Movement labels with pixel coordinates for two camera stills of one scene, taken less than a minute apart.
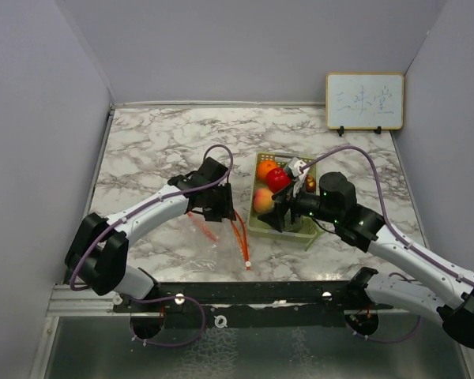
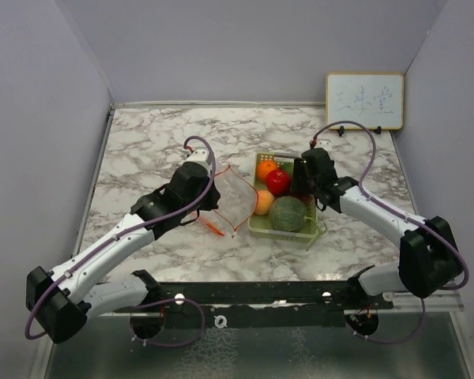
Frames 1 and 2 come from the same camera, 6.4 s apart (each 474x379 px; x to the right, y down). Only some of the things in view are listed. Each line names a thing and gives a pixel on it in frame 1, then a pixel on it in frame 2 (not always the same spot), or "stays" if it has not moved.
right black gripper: (283, 201) -> (299, 178)
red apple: (277, 178) stays
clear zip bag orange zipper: (215, 245) -> (238, 198)
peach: (262, 200) stays
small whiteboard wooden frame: (364, 101) stays
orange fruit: (263, 168) stays
